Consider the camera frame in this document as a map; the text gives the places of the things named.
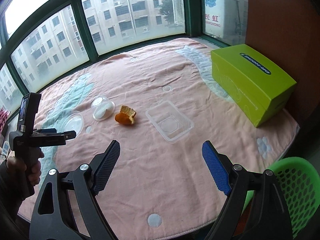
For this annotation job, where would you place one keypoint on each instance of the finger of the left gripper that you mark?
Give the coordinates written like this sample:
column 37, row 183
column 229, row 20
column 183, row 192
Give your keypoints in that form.
column 48, row 130
column 51, row 139

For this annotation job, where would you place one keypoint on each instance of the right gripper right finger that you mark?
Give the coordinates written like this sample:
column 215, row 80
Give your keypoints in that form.
column 269, row 216

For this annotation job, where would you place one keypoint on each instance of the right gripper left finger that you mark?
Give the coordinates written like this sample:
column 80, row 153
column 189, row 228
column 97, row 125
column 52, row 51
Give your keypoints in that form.
column 52, row 214

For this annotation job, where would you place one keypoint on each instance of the clear rectangular plastic tray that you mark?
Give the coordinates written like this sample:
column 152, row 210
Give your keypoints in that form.
column 169, row 121

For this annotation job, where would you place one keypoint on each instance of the person's left hand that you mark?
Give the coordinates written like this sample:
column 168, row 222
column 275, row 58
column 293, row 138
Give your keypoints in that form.
column 15, row 164

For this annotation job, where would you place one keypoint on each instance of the clear round plastic lid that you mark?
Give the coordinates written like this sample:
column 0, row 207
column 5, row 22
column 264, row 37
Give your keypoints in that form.
column 73, row 122

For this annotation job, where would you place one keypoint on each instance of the green plastic waste basket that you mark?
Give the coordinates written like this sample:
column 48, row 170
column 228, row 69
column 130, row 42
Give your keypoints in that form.
column 299, row 182

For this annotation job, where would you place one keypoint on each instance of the clear plastic cup with tissue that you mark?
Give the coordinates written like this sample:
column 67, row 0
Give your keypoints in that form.
column 102, row 108

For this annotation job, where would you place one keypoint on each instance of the orange peel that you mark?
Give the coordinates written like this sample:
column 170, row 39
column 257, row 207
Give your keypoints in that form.
column 126, row 116

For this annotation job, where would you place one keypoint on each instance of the pink cartoon blanket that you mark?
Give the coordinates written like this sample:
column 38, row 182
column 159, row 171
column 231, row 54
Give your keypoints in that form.
column 159, row 190

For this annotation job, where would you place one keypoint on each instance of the green cardboard box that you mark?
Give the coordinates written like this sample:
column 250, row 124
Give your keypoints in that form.
column 255, row 83

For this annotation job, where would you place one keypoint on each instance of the brown wooden wardrobe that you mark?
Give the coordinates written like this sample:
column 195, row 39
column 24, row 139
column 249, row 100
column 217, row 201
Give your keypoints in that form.
column 287, row 32

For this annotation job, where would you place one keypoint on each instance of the green window frame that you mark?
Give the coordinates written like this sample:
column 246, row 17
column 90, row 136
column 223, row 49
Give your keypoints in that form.
column 42, row 41

